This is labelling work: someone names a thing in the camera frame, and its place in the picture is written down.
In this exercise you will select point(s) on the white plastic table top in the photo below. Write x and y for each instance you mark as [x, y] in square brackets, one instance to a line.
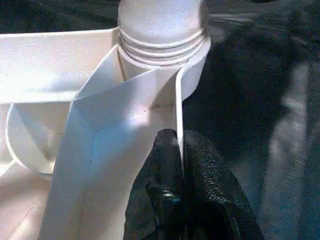
[50, 60]

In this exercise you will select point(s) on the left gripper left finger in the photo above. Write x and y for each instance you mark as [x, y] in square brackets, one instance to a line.
[157, 200]

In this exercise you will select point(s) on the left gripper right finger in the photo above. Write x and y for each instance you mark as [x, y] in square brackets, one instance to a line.
[215, 200]

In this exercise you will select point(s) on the white plastic table leg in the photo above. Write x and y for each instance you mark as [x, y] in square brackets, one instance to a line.
[160, 22]

